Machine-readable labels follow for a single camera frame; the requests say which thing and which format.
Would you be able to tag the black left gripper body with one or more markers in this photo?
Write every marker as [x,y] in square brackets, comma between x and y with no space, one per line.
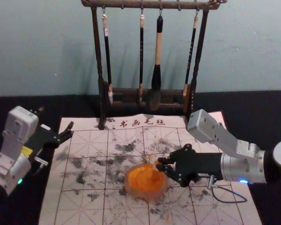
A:
[41,140]

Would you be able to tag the orange paint dish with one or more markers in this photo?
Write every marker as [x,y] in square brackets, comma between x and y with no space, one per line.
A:
[142,181]

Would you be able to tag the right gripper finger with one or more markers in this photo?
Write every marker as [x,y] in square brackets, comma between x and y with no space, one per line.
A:
[172,173]
[169,161]

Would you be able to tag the thin brush with tan cap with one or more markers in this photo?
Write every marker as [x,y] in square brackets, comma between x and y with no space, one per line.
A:
[190,58]
[141,58]

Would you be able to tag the white felt mat red grid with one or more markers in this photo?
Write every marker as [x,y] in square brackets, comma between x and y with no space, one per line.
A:
[89,187]

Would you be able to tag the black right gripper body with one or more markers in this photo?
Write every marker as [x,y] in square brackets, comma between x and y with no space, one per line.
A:
[199,166]

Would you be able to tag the dark wooden brush rack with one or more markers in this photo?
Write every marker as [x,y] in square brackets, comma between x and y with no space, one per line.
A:
[98,70]

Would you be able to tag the black table cloth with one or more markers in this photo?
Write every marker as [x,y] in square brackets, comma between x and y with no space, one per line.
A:
[260,110]

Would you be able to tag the thin brush with white cap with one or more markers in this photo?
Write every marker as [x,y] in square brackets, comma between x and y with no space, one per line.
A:
[107,58]

